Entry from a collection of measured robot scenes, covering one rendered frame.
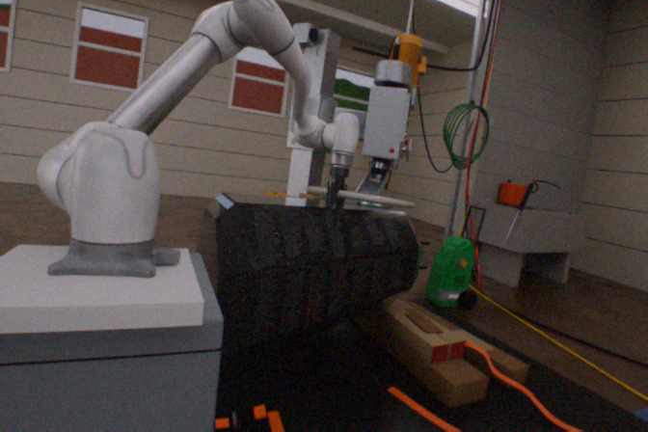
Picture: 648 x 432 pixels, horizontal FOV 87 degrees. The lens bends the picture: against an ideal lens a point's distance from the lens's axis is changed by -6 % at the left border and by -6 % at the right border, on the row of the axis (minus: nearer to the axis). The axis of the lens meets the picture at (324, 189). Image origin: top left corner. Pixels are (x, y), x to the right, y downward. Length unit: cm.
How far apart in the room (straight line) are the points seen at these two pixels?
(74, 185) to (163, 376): 38
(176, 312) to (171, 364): 11
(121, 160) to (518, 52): 479
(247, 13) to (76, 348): 85
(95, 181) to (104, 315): 24
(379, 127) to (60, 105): 656
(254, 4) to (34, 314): 84
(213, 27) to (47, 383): 91
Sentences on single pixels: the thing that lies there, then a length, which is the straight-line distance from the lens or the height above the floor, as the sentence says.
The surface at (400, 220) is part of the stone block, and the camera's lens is 214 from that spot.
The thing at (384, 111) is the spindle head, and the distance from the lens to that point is 219.
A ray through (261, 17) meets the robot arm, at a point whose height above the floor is 145.
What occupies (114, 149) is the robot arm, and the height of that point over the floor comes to 106.
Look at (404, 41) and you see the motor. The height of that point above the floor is 206.
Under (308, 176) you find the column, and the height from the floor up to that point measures 95.
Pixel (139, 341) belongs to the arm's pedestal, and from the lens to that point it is 69.
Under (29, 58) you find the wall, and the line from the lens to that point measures 811.
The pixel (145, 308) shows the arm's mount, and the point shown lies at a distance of 63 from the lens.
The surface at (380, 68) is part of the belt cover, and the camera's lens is 225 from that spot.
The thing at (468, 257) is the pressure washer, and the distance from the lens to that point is 326.
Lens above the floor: 109
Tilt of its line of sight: 5 degrees down
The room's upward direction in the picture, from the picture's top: 8 degrees clockwise
